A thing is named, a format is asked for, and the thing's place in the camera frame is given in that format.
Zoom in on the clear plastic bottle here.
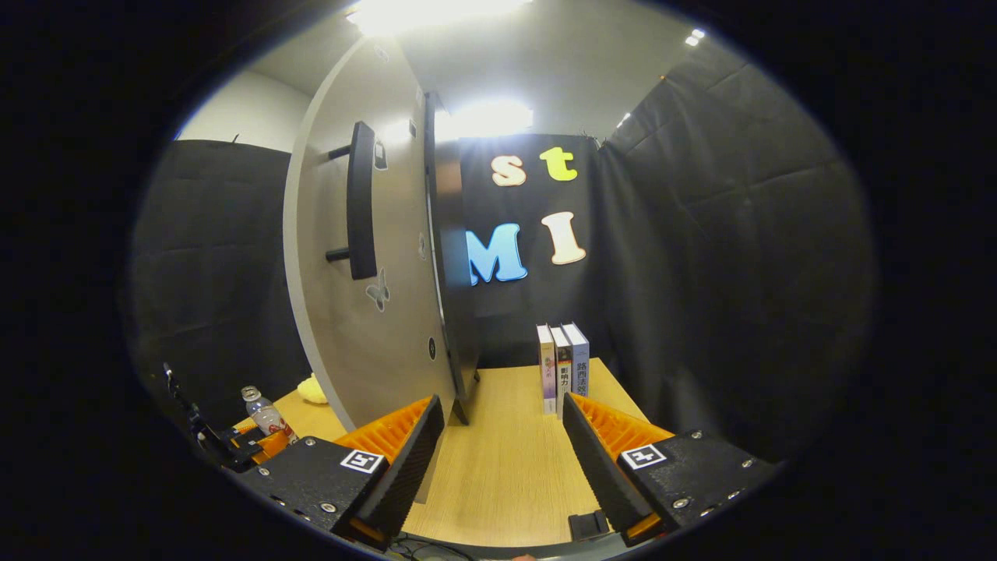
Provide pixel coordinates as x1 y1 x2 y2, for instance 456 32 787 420
241 385 299 446

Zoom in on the lavender spine book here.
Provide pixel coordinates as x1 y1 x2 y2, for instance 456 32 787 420
562 322 590 400

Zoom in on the black cabinet door handle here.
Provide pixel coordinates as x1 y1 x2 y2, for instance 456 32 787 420
326 121 380 281

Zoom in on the black backdrop cloth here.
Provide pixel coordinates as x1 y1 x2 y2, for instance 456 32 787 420
129 43 881 468

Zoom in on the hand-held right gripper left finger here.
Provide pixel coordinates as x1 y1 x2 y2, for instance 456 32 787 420
234 394 446 551

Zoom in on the white yellow spine book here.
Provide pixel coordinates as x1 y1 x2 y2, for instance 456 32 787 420
550 326 574 420

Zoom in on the light grey cabinet door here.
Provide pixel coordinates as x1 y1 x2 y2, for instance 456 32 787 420
283 35 462 505

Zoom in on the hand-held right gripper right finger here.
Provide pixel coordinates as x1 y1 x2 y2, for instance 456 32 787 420
562 392 781 548

